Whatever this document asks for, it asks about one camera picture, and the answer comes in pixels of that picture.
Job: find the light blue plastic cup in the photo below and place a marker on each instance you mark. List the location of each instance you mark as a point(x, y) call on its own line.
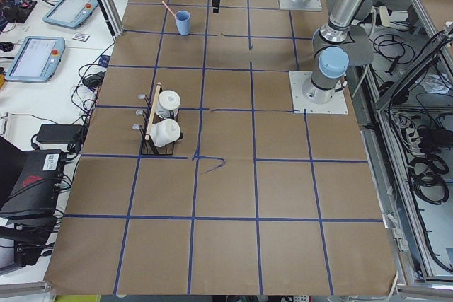
point(183, 25)

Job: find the teach pendant far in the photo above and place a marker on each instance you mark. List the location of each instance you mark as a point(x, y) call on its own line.
point(70, 13)

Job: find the teach pendant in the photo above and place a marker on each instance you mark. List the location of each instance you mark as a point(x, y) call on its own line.
point(70, 13)
point(37, 59)

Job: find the white mug far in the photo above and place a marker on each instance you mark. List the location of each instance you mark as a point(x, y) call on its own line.
point(168, 104)

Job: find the white mug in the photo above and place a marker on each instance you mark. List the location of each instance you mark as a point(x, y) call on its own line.
point(165, 132)
point(168, 104)

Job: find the white mug near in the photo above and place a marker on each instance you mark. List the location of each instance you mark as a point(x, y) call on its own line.
point(165, 132)

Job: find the teach pendant near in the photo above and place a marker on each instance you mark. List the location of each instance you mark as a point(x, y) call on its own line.
point(37, 59)

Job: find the black power adapter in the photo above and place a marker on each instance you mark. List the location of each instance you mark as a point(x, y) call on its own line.
point(58, 133)

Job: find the black computer box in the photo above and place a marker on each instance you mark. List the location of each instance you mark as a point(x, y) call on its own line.
point(29, 181)

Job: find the black wire mug rack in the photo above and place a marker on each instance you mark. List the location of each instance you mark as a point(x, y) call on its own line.
point(150, 117)

